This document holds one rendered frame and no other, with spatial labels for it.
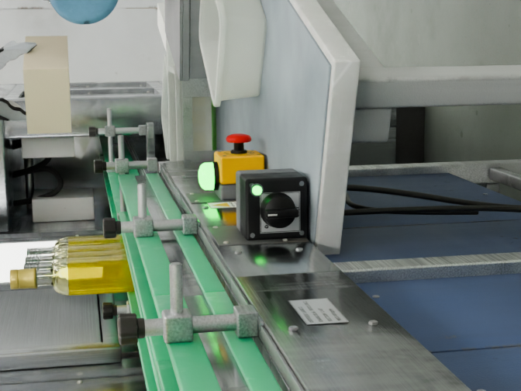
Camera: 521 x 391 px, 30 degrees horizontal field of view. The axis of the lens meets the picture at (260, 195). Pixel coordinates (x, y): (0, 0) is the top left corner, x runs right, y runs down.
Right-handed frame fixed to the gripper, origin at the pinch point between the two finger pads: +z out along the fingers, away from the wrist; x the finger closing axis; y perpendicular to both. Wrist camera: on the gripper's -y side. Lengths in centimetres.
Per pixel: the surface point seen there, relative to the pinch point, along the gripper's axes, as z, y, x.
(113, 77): 24, 347, 141
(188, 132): 28.4, 13.3, 16.7
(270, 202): 30, -62, -10
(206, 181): 26.0, -32.9, 3.1
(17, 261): -9, 34, 59
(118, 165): 13.8, 7.3, 20.7
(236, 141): 30.9, -30.7, -2.5
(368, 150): 91, 85, 59
